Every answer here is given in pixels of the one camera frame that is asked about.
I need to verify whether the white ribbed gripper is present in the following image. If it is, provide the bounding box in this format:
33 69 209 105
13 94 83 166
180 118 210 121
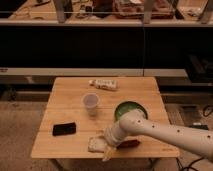
102 122 128 162

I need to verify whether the white sponge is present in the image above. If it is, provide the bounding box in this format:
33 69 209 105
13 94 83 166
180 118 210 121
88 136 107 153

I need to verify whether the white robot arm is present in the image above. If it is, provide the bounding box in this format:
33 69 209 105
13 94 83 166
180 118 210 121
104 109 213 163

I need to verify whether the green ceramic bowl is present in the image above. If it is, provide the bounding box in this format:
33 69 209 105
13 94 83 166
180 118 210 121
114 101 148 121

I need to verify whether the black rectangular block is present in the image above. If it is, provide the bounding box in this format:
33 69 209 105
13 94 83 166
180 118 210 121
52 122 76 136

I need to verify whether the wooden table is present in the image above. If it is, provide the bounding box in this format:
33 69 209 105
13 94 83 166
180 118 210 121
30 76 181 171

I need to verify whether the background workbench shelf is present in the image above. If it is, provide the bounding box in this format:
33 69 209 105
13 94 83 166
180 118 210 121
0 0 213 27

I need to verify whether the black cable on floor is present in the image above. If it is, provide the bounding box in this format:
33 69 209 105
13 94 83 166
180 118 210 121
175 156 209 171

